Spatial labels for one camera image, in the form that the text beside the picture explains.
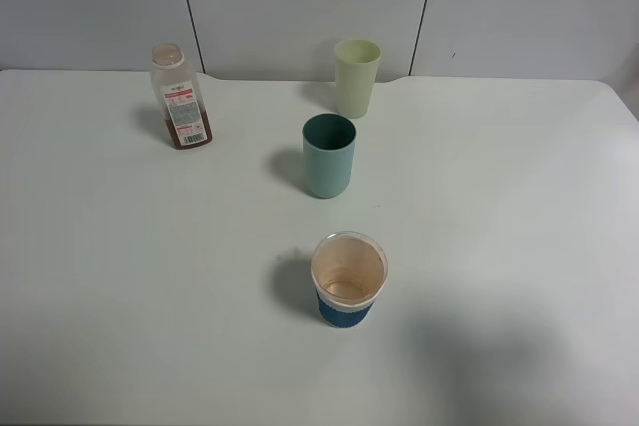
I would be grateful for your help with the clear plastic drink bottle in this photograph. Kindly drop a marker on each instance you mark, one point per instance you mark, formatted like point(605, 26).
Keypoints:
point(178, 93)

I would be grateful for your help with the teal plastic cup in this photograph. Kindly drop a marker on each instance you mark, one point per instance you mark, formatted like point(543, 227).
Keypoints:
point(328, 152)

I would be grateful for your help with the pale green plastic cup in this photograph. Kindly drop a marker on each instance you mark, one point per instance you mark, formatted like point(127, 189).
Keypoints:
point(356, 66)

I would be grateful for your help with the paper cup with blue sleeve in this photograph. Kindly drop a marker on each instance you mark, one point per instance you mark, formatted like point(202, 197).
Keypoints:
point(348, 270)

